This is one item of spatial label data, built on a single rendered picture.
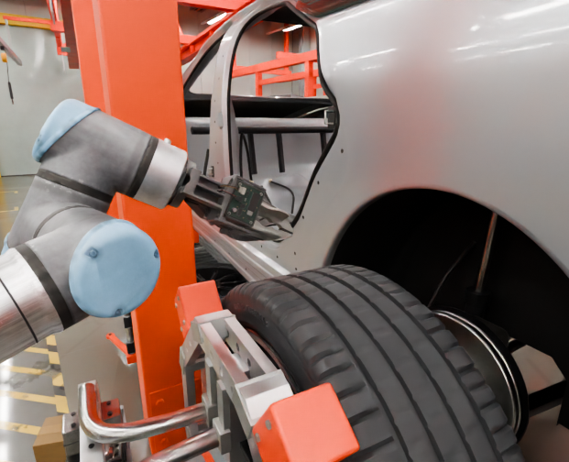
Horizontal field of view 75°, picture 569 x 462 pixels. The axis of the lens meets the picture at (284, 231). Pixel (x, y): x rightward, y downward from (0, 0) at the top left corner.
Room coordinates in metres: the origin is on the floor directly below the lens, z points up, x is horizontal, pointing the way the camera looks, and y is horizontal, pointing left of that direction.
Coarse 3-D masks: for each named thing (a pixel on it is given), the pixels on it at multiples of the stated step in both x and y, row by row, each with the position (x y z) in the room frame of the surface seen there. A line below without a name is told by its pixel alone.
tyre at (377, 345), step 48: (240, 288) 0.62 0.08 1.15; (288, 288) 0.57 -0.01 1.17; (336, 288) 0.55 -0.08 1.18; (384, 288) 0.56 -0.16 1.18; (288, 336) 0.45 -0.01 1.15; (336, 336) 0.44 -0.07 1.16; (384, 336) 0.45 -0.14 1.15; (432, 336) 0.46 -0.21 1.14; (336, 384) 0.37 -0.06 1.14; (384, 384) 0.39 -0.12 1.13; (432, 384) 0.41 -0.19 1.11; (480, 384) 0.42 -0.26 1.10; (384, 432) 0.34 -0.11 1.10; (432, 432) 0.35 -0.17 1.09; (480, 432) 0.37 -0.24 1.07
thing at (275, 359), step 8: (248, 328) 0.58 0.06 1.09; (256, 336) 0.55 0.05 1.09; (264, 344) 0.52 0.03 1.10; (232, 352) 0.70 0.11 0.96; (264, 352) 0.61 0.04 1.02; (272, 352) 0.49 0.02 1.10; (272, 360) 0.77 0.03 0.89; (280, 360) 0.48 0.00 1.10; (280, 368) 0.48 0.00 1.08; (288, 376) 0.45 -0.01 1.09; (296, 384) 0.44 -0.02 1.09; (296, 392) 0.43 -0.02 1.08
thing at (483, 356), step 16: (448, 320) 0.77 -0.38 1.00; (464, 320) 0.75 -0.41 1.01; (464, 336) 0.73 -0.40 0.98; (480, 336) 0.70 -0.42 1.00; (480, 352) 0.69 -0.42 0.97; (496, 352) 0.68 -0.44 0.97; (480, 368) 0.69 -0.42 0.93; (496, 368) 0.66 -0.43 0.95; (496, 384) 0.65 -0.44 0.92; (512, 384) 0.64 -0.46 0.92; (496, 400) 0.65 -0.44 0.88; (512, 400) 0.62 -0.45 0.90; (512, 416) 0.62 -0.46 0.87
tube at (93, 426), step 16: (208, 368) 0.48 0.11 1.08; (80, 384) 0.54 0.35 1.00; (96, 384) 0.55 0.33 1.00; (208, 384) 0.49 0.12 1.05; (80, 400) 0.50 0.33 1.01; (96, 400) 0.53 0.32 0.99; (208, 400) 0.49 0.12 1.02; (80, 416) 0.47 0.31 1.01; (96, 416) 0.46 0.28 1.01; (160, 416) 0.46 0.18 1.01; (176, 416) 0.46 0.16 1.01; (192, 416) 0.47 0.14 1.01; (208, 416) 0.47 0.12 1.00; (96, 432) 0.44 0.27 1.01; (112, 432) 0.43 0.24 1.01; (128, 432) 0.44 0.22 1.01; (144, 432) 0.44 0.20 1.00; (160, 432) 0.45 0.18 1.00
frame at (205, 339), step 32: (224, 320) 0.56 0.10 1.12; (192, 352) 0.60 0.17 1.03; (224, 352) 0.46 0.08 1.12; (256, 352) 0.46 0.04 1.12; (192, 384) 0.68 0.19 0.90; (224, 384) 0.44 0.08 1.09; (256, 384) 0.40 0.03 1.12; (288, 384) 0.40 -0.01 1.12; (256, 416) 0.36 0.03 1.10; (256, 448) 0.34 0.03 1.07
